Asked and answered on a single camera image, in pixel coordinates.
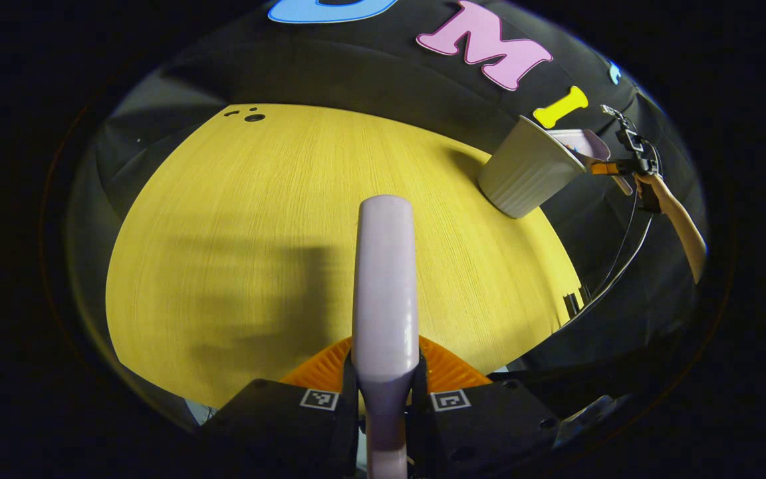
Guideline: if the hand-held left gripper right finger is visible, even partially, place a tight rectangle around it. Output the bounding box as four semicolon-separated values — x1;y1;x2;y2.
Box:
413;336;560;476

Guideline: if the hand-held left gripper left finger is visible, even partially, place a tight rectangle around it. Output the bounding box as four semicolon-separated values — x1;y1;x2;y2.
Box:
200;337;360;476

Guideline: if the lilac plastic dustpan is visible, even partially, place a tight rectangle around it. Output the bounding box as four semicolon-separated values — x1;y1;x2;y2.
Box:
549;128;634;197

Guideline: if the grey ribbed garbage bin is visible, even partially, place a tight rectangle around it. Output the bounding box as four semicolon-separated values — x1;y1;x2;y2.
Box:
478;115;586;219

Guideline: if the yellow wooden desktop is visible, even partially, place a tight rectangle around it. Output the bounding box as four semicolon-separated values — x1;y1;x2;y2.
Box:
105;103;583;408

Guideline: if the dark shiny object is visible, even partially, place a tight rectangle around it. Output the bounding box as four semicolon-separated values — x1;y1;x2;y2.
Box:
555;393;623;443

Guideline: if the thin gripper cable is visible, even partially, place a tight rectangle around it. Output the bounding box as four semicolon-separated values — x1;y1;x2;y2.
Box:
556;140;656;331

